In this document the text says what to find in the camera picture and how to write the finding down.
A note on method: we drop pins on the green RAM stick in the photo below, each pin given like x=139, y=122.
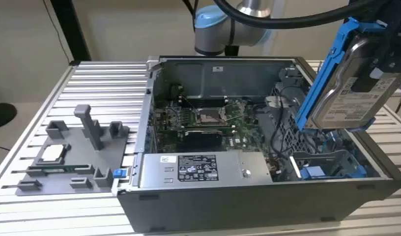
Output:
x=56, y=168

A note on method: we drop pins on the green motherboard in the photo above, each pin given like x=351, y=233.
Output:
x=249, y=137

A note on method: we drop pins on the black frame post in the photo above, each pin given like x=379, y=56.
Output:
x=71, y=29

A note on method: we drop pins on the perforated metal drive cage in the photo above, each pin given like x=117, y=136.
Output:
x=287, y=123

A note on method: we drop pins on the open grey PC case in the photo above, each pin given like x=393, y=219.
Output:
x=220, y=209

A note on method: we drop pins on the CPU socket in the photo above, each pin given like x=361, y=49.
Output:
x=208, y=116

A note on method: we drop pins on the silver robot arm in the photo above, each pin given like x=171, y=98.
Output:
x=216, y=32

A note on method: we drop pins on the blue case latch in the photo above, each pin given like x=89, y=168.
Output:
x=120, y=172

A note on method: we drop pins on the grey metal disk bay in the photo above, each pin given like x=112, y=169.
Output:
x=319, y=156

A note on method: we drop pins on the blue disk bay latch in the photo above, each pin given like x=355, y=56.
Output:
x=313, y=173

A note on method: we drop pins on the silver power supply unit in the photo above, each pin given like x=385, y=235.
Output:
x=155, y=177

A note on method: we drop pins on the black RAM slot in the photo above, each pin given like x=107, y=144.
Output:
x=207, y=126

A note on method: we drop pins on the hard disk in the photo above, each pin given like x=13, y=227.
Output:
x=344, y=105

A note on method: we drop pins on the grey parts rack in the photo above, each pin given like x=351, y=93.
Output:
x=72, y=147

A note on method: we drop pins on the round black stand base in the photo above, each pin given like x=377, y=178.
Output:
x=1, y=115

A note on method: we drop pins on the grey fan shroud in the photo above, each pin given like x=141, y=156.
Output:
x=293, y=94

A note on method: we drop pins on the silver CPU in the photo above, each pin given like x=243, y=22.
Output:
x=52, y=153

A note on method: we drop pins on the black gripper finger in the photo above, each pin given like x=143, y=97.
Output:
x=368, y=82

